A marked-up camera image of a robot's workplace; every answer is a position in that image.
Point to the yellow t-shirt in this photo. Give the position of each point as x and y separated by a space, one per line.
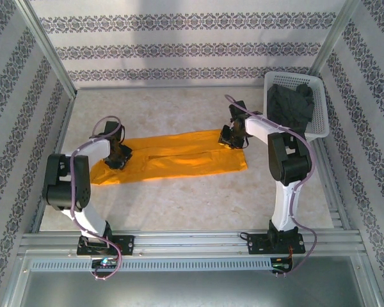
179 156

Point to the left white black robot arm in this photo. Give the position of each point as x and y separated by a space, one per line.
92 220

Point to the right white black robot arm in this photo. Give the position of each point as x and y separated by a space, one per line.
283 208

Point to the dark grey t-shirt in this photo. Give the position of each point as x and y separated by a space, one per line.
289 105

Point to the white perforated plastic basket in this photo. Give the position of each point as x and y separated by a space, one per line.
320 105

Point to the left controller circuit board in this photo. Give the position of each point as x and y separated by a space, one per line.
104 263

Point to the controller circuit board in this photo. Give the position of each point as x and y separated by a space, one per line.
104 263
280 264

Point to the right controller circuit board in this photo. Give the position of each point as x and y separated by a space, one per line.
280 264

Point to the grey metal sheet panel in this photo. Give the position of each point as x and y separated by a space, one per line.
192 291

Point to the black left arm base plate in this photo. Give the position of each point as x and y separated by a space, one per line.
128 244

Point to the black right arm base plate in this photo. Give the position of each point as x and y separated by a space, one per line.
256 244

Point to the aluminium mounting rail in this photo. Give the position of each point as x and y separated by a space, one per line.
192 241

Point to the aluminium frame post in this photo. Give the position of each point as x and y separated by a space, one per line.
51 54
332 38

